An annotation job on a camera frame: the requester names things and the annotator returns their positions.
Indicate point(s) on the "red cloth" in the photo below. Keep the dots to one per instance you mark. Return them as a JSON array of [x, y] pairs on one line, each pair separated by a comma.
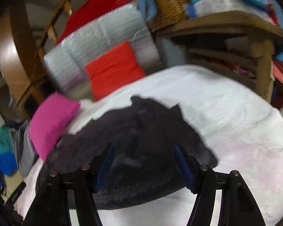
[[96, 7]]

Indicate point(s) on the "curved wooden column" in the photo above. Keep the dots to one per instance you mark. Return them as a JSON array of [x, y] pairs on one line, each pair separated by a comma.
[[11, 51]]

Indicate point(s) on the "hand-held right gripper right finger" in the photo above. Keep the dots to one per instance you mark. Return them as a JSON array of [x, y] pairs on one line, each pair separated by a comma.
[[185, 167]]

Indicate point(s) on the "wooden stair railing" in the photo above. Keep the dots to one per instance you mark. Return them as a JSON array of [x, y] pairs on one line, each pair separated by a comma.
[[54, 26]]

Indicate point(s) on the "wicker basket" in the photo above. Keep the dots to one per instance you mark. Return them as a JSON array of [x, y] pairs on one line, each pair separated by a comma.
[[169, 7]]

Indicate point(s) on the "pink pillow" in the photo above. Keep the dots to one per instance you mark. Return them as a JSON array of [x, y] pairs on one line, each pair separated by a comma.
[[51, 122]]

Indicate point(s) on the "red gift bag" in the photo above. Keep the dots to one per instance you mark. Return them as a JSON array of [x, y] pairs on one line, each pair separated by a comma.
[[272, 14]]

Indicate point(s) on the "wooden table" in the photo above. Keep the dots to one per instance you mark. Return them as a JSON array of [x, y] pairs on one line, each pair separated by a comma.
[[226, 23]]

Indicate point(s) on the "red-orange pillow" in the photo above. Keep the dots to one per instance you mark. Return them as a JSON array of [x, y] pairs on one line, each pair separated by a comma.
[[113, 73]]

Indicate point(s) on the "black padded jacket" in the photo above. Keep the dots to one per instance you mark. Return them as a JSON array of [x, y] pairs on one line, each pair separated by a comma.
[[151, 127]]

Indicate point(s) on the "grey garment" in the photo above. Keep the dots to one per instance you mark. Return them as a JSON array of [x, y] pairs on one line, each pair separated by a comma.
[[26, 153]]

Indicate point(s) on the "silver foil mat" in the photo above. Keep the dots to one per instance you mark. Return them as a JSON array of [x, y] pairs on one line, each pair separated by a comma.
[[113, 33]]

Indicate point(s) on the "teal garment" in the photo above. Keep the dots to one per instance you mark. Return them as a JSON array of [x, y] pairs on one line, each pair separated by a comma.
[[0, 139]]

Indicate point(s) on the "blue jacket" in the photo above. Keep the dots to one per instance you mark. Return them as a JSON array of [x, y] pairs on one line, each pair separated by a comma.
[[3, 164]]

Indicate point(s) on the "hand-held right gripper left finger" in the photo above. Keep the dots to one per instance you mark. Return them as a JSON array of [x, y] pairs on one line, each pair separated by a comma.
[[105, 169]]

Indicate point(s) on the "white printed tissue pack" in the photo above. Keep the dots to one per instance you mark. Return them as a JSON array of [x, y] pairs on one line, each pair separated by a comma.
[[214, 4]]

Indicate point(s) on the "wooden cabinet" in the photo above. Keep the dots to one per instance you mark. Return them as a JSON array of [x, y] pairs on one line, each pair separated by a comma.
[[35, 96]]

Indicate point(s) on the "white blanket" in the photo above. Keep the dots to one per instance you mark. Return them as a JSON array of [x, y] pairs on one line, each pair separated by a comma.
[[238, 122]]

